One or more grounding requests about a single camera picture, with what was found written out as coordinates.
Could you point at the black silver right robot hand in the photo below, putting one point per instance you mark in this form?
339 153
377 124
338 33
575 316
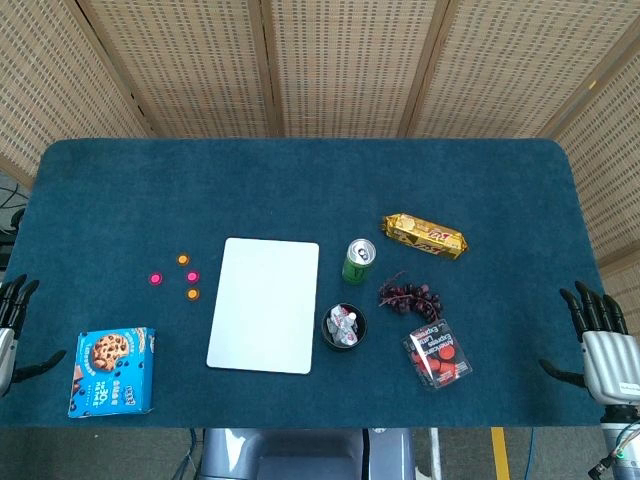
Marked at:
607 360

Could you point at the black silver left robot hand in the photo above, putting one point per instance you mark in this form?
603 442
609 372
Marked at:
6 345

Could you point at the pink disc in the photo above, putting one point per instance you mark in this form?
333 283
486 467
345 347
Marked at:
156 279
193 276

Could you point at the orange disc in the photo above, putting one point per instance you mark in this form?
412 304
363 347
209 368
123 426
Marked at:
193 294
183 259

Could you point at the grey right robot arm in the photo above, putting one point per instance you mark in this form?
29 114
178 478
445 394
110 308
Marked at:
620 440

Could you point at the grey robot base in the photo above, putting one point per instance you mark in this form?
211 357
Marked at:
300 455

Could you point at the blue cookie box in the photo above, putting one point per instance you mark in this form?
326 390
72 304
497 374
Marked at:
112 372

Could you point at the yellow floor tape strip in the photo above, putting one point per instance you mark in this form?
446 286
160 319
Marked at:
500 455

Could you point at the clear coffee capsule box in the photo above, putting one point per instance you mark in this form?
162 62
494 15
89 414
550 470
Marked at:
440 355

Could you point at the white table leg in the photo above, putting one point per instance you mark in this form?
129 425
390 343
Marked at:
435 455

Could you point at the dark red grape bunch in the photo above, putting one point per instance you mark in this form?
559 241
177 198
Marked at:
412 297

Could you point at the gold biscuit packet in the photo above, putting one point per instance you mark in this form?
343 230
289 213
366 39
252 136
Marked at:
425 237

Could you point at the white magnetic board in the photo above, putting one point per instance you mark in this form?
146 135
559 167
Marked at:
262 305

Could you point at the green energy drink can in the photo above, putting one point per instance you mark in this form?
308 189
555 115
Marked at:
357 267

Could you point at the silver jelly drink pouch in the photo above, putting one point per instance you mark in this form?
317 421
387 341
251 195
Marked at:
342 325

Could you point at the black mesh pen cup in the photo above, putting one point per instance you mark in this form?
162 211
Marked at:
326 332

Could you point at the blue table cloth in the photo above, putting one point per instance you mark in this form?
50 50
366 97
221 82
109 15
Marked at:
300 190

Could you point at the woven bamboo folding screen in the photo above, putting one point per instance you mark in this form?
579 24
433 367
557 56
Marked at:
345 65

